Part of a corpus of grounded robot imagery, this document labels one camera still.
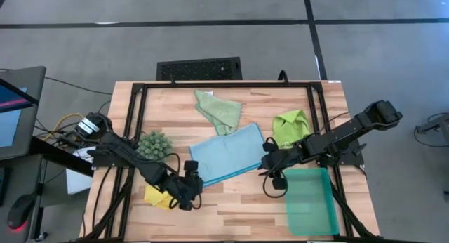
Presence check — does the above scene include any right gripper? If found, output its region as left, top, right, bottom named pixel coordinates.
left=258, top=143, right=306, bottom=176

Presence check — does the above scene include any succulent plant in patterned pot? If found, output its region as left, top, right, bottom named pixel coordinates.
left=135, top=129, right=174, bottom=162

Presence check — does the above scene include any lime green microfiber towel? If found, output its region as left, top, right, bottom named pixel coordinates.
left=272, top=109, right=311, bottom=150

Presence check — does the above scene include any teal plastic bin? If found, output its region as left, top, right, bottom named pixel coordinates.
left=283, top=167, right=340, bottom=237

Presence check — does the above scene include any grey chair base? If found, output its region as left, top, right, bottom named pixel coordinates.
left=413, top=112, right=449, bottom=147

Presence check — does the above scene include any black floor cable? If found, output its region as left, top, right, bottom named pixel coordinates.
left=44, top=76, right=113, bottom=96

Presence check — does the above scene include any black metal table frame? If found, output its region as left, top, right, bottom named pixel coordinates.
left=79, top=80, right=383, bottom=243

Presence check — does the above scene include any black perforated box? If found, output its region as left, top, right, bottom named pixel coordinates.
left=156, top=56, right=243, bottom=81

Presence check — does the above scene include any blue microfiber towel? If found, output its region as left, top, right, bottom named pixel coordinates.
left=188, top=122, right=266, bottom=188

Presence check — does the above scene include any black computer mouse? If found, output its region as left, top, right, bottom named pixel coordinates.
left=6, top=192, right=36, bottom=232

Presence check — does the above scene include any yellow cable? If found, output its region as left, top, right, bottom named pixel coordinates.
left=42, top=112, right=85, bottom=141

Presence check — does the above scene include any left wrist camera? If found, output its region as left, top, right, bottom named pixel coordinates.
left=183, top=159, right=200, bottom=178

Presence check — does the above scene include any white box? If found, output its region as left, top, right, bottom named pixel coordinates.
left=65, top=146, right=94, bottom=195

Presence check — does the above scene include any grey side desk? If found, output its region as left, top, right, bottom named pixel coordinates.
left=0, top=153, right=45, bottom=243

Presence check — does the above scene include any computer monitor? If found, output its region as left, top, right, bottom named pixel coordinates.
left=0, top=66, right=47, bottom=162

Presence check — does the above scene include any yellow microfiber towel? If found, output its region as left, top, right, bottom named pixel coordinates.
left=143, top=184, right=176, bottom=211

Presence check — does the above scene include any pale green microfiber towel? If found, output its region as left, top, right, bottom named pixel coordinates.
left=194, top=89, right=243, bottom=137

